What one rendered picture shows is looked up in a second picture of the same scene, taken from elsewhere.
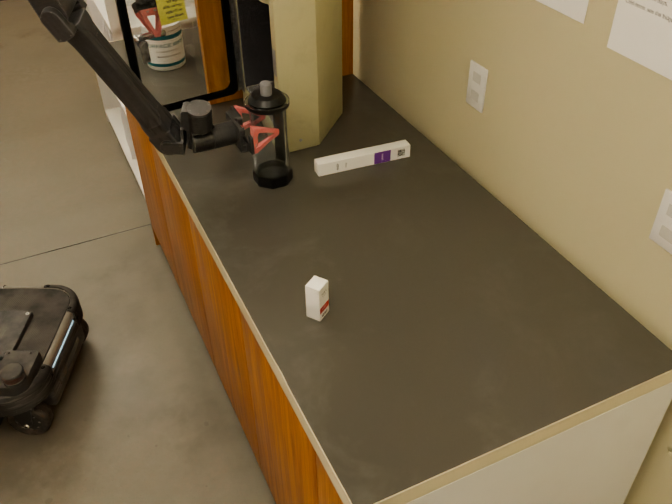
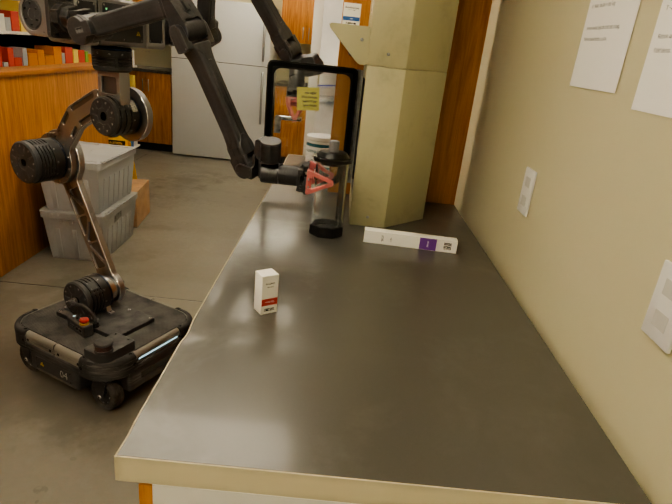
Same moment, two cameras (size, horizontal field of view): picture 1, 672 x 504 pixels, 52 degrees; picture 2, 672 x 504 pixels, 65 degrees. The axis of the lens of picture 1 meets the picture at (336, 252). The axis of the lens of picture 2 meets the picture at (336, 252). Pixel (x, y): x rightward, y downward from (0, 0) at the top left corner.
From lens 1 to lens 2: 0.70 m
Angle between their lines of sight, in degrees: 27
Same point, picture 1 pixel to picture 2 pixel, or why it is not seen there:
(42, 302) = (166, 316)
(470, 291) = (425, 346)
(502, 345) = (418, 395)
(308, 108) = (379, 189)
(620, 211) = (619, 301)
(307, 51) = (387, 137)
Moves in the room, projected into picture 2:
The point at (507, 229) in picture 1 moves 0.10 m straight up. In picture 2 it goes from (508, 320) to (518, 278)
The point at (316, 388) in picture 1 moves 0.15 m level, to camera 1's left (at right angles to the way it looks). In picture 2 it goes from (201, 353) to (136, 326)
